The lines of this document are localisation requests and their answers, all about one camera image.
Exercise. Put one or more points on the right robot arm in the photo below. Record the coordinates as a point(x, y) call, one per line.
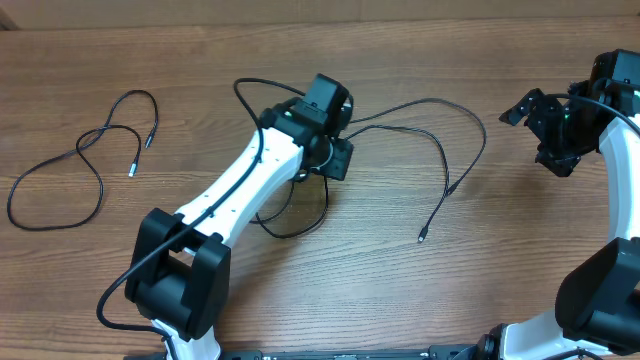
point(596, 310)

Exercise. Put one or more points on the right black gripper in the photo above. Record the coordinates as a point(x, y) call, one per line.
point(560, 160)

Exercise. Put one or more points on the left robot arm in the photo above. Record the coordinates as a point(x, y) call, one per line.
point(181, 261)

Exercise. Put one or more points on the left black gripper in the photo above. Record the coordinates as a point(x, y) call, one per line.
point(337, 165)

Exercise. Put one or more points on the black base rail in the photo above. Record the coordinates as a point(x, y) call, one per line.
point(433, 352)

